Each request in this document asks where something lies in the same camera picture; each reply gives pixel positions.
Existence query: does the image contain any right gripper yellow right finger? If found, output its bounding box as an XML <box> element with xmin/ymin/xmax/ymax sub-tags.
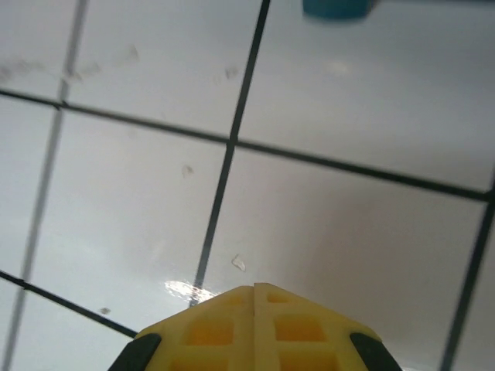
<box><xmin>253</xmin><ymin>282</ymin><xmax>400</xmax><ymax>371</ymax></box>

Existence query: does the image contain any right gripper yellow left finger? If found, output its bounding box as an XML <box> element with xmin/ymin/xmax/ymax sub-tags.
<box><xmin>109</xmin><ymin>284</ymin><xmax>257</xmax><ymax>371</ymax></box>

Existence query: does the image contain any blue starry night print box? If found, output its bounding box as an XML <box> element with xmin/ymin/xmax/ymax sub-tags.
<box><xmin>301</xmin><ymin>0</ymin><xmax>371</xmax><ymax>21</ymax></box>

